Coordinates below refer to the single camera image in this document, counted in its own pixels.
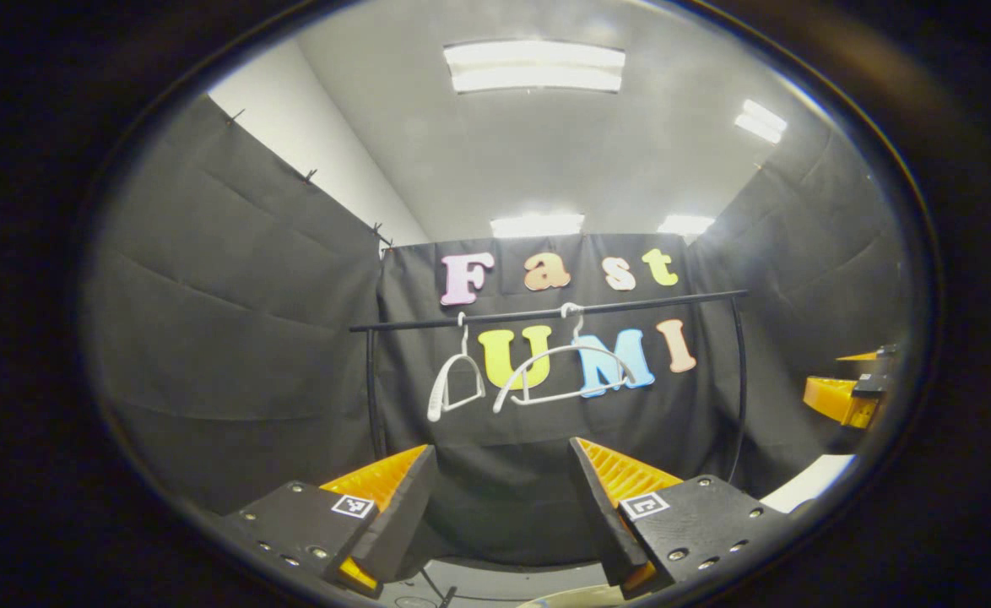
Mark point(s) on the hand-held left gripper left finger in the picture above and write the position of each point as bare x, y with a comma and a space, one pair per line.
398, 523

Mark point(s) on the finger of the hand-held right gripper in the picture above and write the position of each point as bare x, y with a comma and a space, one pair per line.
884, 355
833, 398

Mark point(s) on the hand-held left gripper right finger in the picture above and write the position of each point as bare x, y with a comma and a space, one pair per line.
605, 519

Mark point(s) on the white clothes hanger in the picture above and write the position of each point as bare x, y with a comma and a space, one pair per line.
579, 328
435, 405

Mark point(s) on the black clothes rack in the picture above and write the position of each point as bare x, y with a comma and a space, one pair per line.
673, 300

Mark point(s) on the small ceiling light panel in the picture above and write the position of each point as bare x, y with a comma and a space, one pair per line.
760, 121

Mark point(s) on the black backdrop cloth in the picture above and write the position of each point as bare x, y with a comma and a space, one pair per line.
208, 338

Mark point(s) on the large ceiling light panel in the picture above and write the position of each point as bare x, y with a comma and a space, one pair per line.
533, 67

